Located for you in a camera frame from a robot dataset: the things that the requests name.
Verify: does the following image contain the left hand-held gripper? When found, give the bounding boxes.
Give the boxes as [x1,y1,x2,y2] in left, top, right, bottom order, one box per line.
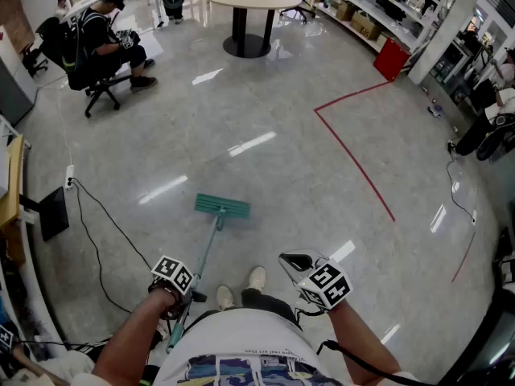
[147,255,208,322]

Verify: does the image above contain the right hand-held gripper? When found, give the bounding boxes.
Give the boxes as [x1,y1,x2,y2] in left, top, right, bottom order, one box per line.
[278,249,353,311]

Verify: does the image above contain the teal mop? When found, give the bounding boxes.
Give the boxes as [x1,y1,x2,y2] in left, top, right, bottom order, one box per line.
[166,193,252,354]

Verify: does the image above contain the person's right forearm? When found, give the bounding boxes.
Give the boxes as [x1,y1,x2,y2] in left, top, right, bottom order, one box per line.
[328,298,403,381]

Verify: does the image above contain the person's left forearm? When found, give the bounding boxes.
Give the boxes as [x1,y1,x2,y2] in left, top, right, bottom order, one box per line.
[91,285,178,386]

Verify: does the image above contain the person's left shoe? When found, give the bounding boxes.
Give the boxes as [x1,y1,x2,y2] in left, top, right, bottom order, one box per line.
[216,285,236,311]

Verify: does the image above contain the person's shoe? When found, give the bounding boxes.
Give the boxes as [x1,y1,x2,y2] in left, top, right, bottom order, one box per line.
[216,285,236,311]
[247,266,267,291]

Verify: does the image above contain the person's right shoe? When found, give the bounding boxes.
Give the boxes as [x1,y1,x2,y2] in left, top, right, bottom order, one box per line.
[247,266,267,291]

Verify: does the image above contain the person's black trousers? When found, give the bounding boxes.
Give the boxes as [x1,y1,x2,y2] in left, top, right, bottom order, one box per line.
[241,287,303,329]

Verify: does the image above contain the white printed t-shirt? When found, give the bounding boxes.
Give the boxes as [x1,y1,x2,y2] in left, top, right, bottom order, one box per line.
[152,307,343,386]

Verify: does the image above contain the white curved desk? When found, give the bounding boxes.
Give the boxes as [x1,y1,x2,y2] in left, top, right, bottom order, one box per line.
[0,215,69,361]

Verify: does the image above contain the black stand base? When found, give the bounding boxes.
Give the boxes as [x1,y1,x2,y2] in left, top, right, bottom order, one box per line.
[18,186,70,243]

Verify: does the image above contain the dark monitor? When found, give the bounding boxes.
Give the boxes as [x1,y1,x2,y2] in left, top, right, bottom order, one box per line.
[442,287,515,386]

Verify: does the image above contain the wooden desk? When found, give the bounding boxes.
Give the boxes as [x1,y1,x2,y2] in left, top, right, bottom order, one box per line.
[0,134,26,228]

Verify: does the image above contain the red box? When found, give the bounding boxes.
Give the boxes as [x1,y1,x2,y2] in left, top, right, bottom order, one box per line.
[373,37,412,82]

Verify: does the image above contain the black office chair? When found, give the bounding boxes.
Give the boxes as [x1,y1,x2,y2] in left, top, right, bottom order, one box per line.
[35,16,134,119]
[19,42,49,78]
[279,0,319,26]

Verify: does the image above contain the cardboard box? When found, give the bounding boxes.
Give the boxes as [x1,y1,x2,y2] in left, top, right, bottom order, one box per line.
[350,10,383,41]
[336,0,357,22]

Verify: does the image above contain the grey cabinet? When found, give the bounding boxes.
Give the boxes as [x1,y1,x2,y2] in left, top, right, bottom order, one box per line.
[0,26,39,126]

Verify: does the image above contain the black power cable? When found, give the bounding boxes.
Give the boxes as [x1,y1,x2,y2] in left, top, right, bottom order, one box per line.
[74,183,132,315]
[68,177,153,261]

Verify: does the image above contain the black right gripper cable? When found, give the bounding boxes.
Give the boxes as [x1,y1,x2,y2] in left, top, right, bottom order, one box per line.
[315,339,438,386]

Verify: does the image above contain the thin black cable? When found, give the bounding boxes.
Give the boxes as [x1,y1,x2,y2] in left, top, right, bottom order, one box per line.
[445,141,479,224]

